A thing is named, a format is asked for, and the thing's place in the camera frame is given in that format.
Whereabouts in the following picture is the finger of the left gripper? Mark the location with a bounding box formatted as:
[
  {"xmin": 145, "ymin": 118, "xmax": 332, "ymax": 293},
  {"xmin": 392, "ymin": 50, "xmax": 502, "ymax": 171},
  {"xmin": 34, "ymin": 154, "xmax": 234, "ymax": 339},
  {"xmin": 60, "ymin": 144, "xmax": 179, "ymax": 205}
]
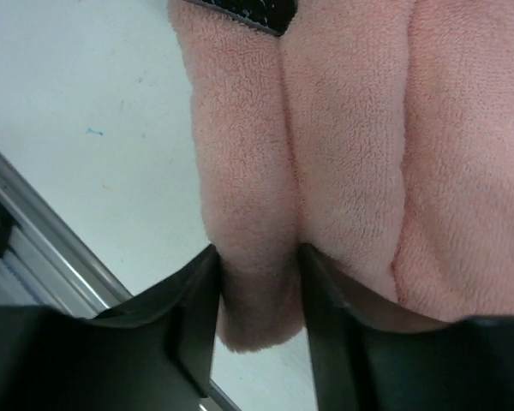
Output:
[{"xmin": 189, "ymin": 0, "xmax": 298, "ymax": 37}]

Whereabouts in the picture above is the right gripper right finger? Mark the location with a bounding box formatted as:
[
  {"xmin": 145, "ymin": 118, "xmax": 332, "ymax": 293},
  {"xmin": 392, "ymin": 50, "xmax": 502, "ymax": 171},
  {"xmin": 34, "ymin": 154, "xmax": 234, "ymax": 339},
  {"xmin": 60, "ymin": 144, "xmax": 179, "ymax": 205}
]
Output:
[{"xmin": 298, "ymin": 244, "xmax": 514, "ymax": 410}]

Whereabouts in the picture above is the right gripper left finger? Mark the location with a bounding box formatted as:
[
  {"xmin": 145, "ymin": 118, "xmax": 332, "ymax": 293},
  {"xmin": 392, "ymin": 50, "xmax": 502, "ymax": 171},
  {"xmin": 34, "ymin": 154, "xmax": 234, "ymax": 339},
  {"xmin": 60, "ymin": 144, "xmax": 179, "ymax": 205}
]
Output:
[{"xmin": 0, "ymin": 246, "xmax": 219, "ymax": 410}]

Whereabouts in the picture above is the pink towel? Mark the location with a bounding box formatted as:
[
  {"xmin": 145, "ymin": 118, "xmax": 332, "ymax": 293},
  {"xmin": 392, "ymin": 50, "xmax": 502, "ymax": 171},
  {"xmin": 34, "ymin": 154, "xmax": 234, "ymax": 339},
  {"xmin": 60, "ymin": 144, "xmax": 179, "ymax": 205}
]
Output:
[{"xmin": 169, "ymin": 1, "xmax": 514, "ymax": 351}]

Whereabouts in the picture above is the aluminium mounting rail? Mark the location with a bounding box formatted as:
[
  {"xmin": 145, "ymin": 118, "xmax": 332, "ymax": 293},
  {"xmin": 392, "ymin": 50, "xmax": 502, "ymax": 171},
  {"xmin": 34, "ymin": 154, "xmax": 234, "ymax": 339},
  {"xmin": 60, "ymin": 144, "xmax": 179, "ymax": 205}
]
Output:
[{"xmin": 0, "ymin": 153, "xmax": 234, "ymax": 410}]

